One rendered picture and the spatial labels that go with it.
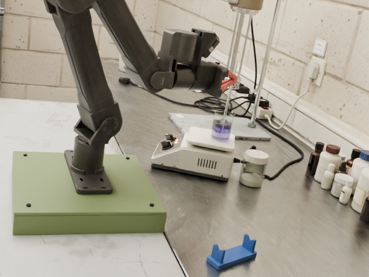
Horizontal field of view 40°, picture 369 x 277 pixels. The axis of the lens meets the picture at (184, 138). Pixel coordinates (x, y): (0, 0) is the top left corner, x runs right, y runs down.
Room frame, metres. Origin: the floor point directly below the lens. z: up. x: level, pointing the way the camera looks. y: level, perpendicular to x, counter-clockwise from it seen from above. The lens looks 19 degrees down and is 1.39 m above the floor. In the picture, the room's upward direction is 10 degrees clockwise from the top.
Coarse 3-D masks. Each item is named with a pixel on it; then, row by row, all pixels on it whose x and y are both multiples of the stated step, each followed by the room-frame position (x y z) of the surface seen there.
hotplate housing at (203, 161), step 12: (156, 156) 1.17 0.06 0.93; (168, 156) 1.16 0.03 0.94; (180, 156) 1.16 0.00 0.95; (192, 156) 1.16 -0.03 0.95; (204, 156) 1.16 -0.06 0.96; (216, 156) 1.15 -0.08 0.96; (228, 156) 1.16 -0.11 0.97; (168, 168) 1.16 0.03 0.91; (180, 168) 1.16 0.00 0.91; (192, 168) 1.16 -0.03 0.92; (204, 168) 1.16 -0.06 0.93; (216, 168) 1.15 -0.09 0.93; (228, 168) 1.15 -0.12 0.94
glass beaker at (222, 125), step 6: (222, 108) 1.24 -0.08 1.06; (228, 108) 1.24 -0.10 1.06; (216, 114) 1.20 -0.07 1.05; (222, 114) 1.24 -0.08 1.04; (228, 114) 1.24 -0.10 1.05; (234, 114) 1.22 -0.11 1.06; (216, 120) 1.20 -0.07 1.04; (222, 120) 1.19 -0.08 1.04; (228, 120) 1.20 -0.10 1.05; (216, 126) 1.20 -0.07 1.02; (222, 126) 1.19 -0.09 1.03; (228, 126) 1.20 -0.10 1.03; (216, 132) 1.20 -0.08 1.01; (222, 132) 1.19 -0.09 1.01; (228, 132) 1.20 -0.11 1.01; (216, 138) 1.20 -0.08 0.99; (222, 138) 1.19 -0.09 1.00; (228, 138) 1.21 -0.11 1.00
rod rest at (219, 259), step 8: (248, 240) 0.84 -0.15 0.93; (216, 248) 0.78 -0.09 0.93; (232, 248) 0.83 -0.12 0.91; (240, 248) 0.83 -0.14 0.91; (248, 248) 0.83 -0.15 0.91; (208, 256) 0.79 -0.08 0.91; (216, 256) 0.78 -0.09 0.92; (224, 256) 0.80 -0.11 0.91; (232, 256) 0.80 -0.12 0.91; (240, 256) 0.81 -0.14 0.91; (248, 256) 0.81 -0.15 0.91; (216, 264) 0.77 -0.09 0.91; (224, 264) 0.77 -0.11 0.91; (232, 264) 0.79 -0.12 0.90
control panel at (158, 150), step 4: (176, 136) 1.27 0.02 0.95; (180, 136) 1.26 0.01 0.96; (164, 140) 1.28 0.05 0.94; (180, 140) 1.22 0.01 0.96; (160, 144) 1.25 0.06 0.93; (176, 144) 1.20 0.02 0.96; (180, 144) 1.19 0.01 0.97; (156, 148) 1.22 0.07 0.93; (160, 148) 1.21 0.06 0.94; (172, 148) 1.17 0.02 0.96; (156, 152) 1.19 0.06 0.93; (160, 152) 1.18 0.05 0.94
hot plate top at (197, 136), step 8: (192, 128) 1.27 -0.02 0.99; (200, 128) 1.28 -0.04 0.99; (192, 136) 1.20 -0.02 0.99; (200, 136) 1.21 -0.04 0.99; (208, 136) 1.22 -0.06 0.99; (232, 136) 1.25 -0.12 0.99; (192, 144) 1.16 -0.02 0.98; (200, 144) 1.16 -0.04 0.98; (208, 144) 1.16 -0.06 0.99; (216, 144) 1.17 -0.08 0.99; (224, 144) 1.18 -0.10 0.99; (232, 144) 1.19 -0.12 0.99
